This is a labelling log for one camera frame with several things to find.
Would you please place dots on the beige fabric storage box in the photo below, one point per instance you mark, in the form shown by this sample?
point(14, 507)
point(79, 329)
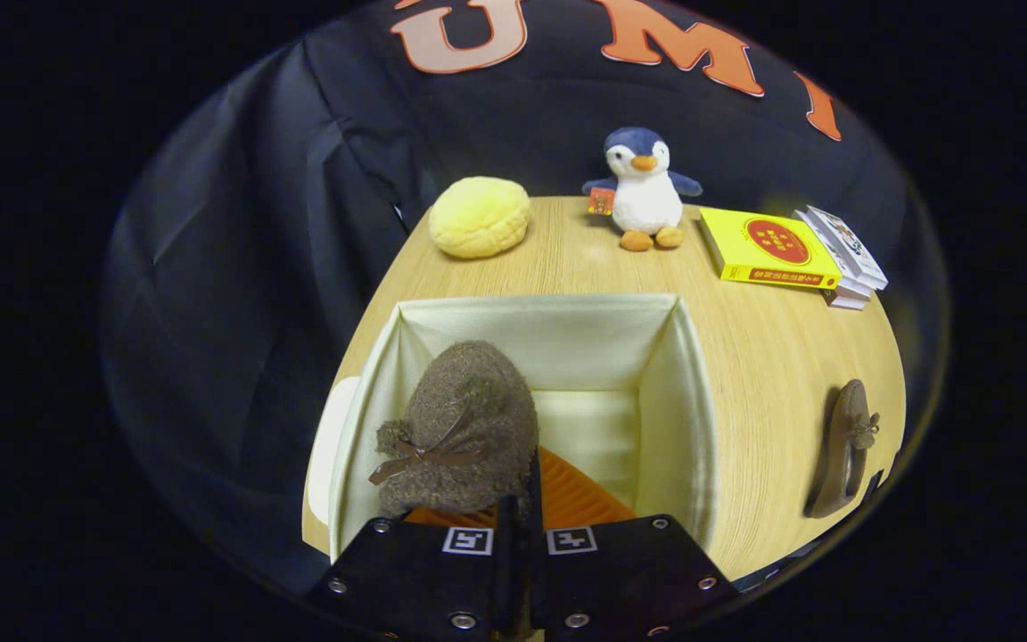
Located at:
point(585, 348)

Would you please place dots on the yellow book with red circle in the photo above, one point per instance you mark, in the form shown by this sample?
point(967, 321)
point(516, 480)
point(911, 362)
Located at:
point(768, 245)

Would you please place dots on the brown fuzzy shoe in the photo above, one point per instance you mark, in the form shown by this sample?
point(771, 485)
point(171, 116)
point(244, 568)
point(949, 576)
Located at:
point(469, 410)
point(843, 455)

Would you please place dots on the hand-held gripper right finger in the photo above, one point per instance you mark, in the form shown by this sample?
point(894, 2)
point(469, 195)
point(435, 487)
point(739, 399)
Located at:
point(534, 499)

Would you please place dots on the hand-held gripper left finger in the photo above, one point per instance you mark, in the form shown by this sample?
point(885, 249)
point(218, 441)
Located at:
point(415, 571)

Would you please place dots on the pale pink book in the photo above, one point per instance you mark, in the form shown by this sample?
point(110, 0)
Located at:
point(845, 301)

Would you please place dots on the yellow round plush bun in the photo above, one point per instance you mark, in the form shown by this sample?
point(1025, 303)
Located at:
point(478, 218)

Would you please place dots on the white book with colourful cover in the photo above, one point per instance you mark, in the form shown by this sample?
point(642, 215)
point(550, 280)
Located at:
point(848, 242)

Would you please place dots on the white mesh storage box lid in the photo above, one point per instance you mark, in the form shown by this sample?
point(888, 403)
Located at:
point(326, 446)

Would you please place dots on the penguin plush toy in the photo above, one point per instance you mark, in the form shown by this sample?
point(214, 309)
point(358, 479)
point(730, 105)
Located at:
point(645, 196)

